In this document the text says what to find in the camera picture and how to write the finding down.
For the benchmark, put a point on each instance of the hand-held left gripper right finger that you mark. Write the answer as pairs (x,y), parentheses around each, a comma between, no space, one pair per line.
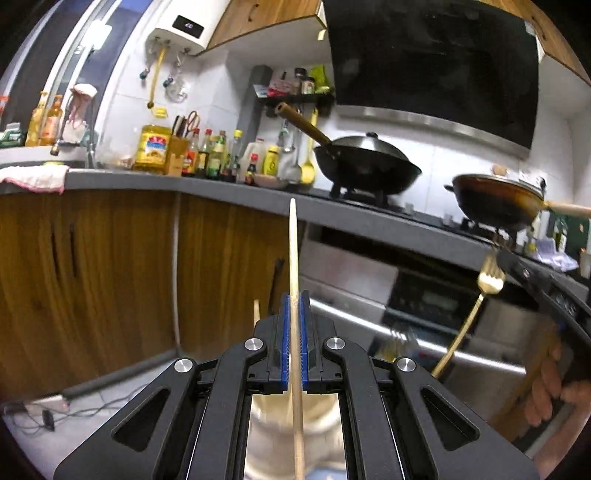
(303,344)

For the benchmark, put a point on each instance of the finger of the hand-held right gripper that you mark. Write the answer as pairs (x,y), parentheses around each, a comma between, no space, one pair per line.
(521,272)

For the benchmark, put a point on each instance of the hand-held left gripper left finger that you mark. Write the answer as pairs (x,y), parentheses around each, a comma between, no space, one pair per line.
(286,344)

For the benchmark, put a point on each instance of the gold fork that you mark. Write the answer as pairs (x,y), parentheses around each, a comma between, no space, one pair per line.
(489,279)

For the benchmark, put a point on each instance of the wooden chopstick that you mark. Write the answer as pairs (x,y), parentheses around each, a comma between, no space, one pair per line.
(293,258)

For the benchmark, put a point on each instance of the person's right forearm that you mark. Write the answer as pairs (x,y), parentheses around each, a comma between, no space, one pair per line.
(568,441)

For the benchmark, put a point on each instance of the person's right hand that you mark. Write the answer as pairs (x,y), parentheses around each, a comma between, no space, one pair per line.
(545,392)

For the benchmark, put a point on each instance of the blue white cloth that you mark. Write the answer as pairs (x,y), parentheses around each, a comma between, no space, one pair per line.
(556,256)

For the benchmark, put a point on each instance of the brown cooking pan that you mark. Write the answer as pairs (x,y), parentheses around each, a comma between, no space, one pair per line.
(498,203)

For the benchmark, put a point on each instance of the stainless steel oven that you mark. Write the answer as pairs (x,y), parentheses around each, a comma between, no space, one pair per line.
(415,295)

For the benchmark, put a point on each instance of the black gas stove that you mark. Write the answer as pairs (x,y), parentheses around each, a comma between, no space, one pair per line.
(364,196)

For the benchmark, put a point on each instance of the small white bowl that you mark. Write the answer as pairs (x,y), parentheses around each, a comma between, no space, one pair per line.
(271,181)

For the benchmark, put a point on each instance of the yellow ladle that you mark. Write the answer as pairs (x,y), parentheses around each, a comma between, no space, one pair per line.
(308,170)

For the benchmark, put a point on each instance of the grey kitchen countertop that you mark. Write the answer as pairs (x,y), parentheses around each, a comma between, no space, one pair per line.
(207,189)

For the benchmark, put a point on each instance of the grey foam pipe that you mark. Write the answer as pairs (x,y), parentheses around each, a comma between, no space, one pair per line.
(115,376)

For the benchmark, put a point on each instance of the wooden kitchen cabinet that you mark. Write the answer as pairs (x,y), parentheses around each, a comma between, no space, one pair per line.
(115,277)

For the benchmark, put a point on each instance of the steel ladle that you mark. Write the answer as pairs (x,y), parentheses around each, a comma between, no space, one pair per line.
(287,147)

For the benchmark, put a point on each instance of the row of sauce bottles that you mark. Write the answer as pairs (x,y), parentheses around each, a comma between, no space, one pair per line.
(217,157)

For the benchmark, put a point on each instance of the wooden knife block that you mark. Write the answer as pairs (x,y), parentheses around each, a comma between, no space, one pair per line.
(178,157)

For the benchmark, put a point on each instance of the black range hood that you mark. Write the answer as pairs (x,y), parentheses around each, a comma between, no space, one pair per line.
(434,60)

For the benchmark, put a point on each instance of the large yellow oil bottle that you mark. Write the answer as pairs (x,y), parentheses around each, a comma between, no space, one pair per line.
(151,150)

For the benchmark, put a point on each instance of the black spice rack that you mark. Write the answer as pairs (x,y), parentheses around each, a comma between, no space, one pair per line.
(295,99)

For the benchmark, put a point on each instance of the steel faucet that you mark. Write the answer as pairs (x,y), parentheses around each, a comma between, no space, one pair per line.
(90,150)

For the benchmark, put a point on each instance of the pink white dish cloth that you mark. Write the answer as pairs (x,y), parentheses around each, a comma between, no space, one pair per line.
(37,177)

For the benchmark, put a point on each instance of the white pink hanging cloth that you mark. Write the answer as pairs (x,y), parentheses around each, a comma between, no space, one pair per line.
(78,110)

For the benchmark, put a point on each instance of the slim yellow oil bottle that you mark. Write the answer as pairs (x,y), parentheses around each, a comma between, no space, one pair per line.
(34,124)
(51,122)

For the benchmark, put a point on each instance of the white water heater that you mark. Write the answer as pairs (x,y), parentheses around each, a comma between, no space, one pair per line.
(180,39)

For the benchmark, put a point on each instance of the green packet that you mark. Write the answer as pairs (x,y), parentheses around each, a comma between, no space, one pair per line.
(11,136)

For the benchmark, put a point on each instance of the glass sliding door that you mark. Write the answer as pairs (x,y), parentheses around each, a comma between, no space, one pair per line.
(51,46)

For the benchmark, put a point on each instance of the wooden wall cabinet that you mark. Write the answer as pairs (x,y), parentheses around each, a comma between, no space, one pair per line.
(258,21)

